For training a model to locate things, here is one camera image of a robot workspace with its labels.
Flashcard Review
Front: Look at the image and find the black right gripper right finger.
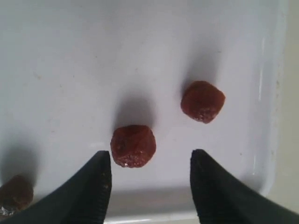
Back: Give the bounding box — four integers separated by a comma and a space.
190, 149, 299, 224

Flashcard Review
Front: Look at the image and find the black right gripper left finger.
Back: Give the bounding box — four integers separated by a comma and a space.
2, 151, 112, 224

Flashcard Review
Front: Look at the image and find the dark red meat chunk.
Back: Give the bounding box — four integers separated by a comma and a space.
0, 175, 34, 217
180, 81, 226, 124
110, 125, 157, 168

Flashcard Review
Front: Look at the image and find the white rectangular plastic tray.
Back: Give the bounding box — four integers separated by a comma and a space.
0, 0, 288, 224

